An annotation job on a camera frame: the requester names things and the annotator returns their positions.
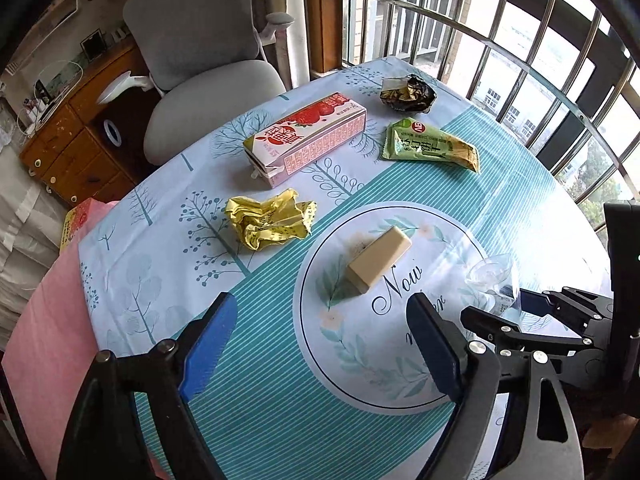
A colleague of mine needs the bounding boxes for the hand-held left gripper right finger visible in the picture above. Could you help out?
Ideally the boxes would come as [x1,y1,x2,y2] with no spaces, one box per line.
[406,291,587,480]

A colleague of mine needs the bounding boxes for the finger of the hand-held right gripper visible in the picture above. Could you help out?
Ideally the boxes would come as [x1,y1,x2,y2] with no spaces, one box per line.
[460,305,608,387]
[517,286,615,333]

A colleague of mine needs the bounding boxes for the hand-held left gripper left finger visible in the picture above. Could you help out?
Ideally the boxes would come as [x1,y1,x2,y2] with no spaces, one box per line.
[56,291,238,480]

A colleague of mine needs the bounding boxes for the clear plastic bag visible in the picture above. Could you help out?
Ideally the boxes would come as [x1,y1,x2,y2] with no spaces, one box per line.
[465,254,521,311]

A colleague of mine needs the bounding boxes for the teal tree print tablecloth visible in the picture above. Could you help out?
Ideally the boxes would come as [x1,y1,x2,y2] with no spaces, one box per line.
[79,56,616,480]

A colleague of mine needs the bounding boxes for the small beige box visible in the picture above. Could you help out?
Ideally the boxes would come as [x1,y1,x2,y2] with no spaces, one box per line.
[347,226,413,297]

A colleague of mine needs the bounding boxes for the yellow crumpled wrapper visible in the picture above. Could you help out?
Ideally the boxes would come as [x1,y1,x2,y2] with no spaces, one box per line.
[224,188,318,251]

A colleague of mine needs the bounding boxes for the beige seat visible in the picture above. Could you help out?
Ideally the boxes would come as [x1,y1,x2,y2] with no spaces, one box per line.
[582,407,640,461]

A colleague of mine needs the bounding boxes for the metal window grille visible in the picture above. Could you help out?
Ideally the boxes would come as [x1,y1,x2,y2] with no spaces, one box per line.
[342,0,640,231]

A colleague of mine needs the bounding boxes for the pink cloth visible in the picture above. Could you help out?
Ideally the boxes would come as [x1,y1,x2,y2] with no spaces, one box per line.
[2,200,166,480]

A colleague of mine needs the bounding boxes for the yellow pink box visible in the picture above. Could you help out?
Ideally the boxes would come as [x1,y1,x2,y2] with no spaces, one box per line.
[60,199,108,251]

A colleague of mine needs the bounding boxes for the green snack packet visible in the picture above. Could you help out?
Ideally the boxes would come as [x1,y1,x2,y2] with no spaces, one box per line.
[382,117,481,173]

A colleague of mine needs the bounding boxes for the white lace cloth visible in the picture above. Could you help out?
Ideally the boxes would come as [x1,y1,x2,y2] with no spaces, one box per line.
[0,145,66,351]

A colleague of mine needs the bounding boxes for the pink milk carton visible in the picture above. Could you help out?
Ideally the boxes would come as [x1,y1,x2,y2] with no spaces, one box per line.
[243,92,367,190]

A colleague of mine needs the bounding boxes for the wooden drawer cabinet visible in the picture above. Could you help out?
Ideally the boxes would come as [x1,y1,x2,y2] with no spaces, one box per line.
[20,37,156,206]

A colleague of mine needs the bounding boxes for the black gold crumpled wrapper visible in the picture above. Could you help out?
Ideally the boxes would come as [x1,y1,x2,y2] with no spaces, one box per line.
[379,75,437,112]

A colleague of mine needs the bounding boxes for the grey office chair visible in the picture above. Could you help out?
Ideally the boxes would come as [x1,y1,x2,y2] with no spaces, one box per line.
[97,0,296,166]

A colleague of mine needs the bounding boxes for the small dark picture frame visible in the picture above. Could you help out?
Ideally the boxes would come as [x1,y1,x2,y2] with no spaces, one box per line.
[80,31,107,59]

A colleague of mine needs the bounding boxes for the wooden window frame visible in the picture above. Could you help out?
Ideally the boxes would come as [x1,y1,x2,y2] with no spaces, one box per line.
[300,0,346,78]

